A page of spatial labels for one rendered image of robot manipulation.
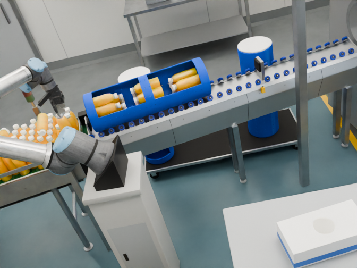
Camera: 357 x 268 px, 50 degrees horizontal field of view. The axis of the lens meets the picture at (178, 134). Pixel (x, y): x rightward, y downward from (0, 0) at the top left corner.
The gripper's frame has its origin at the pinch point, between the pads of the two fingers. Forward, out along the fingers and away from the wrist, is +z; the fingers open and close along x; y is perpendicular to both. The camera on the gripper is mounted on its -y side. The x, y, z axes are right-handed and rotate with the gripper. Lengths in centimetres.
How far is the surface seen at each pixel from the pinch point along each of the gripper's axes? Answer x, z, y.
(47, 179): -6.4, 41.9, -26.3
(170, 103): 3, 21, 72
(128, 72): 72, 21, 51
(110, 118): 2.2, 16.7, 29.7
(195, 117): 3, 39, 87
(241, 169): 7, 109, 116
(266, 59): 37, 31, 160
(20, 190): -6, 44, -46
